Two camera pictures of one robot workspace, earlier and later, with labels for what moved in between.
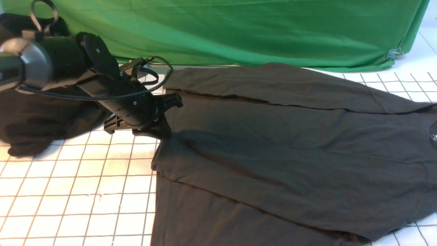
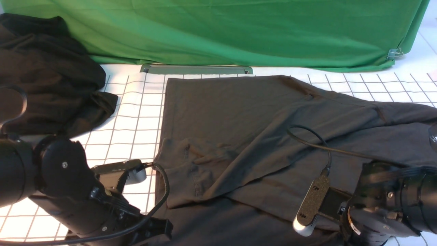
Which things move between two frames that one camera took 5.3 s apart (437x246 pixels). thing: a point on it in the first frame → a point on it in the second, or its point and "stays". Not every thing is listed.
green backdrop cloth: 341,35 stays
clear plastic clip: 393,53 stays
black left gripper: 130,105 → 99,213
